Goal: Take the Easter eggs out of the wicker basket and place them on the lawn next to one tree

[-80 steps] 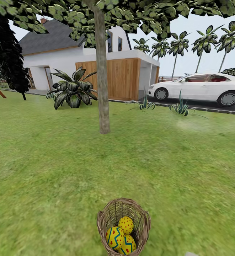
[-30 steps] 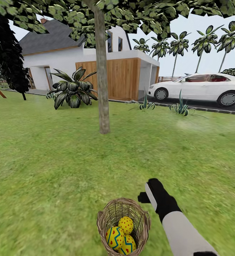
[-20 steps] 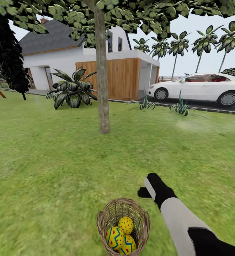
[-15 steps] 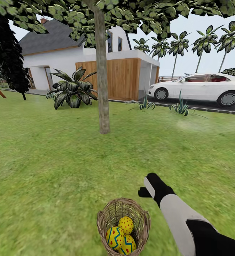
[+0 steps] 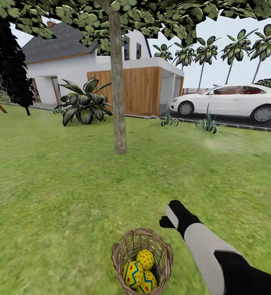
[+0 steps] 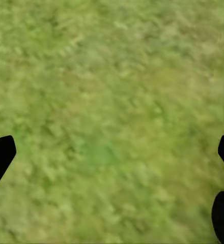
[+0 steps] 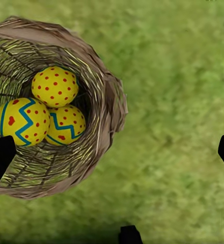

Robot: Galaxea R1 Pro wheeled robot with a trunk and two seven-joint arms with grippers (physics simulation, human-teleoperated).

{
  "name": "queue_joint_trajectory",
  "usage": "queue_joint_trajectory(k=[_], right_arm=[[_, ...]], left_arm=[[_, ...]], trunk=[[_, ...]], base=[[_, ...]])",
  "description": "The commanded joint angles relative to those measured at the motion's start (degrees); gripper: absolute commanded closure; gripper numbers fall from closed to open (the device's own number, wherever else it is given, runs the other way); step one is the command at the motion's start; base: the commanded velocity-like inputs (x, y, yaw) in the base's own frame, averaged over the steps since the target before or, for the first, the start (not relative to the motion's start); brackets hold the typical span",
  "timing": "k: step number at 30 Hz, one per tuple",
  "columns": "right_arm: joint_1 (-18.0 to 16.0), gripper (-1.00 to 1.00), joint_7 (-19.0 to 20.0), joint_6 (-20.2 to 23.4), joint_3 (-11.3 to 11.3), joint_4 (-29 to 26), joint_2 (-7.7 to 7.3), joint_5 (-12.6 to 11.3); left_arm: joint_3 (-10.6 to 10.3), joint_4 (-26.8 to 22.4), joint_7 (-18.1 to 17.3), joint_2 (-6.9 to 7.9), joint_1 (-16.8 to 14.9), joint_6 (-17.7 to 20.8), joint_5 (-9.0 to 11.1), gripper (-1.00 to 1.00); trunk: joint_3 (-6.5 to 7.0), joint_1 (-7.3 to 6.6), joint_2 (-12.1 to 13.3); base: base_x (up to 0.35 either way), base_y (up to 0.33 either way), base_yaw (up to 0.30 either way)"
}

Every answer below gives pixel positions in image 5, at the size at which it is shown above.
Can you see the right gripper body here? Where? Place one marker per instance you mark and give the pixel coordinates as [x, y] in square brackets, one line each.
[166, 223]

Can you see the easter egg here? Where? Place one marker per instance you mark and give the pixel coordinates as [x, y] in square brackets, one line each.
[146, 259]
[148, 284]
[132, 273]

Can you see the wicker basket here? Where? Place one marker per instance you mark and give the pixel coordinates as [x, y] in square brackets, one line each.
[143, 239]

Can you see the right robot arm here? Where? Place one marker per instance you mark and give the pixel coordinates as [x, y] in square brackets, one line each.
[224, 269]

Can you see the door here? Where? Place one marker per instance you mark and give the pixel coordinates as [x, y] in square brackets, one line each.
[57, 90]
[36, 93]

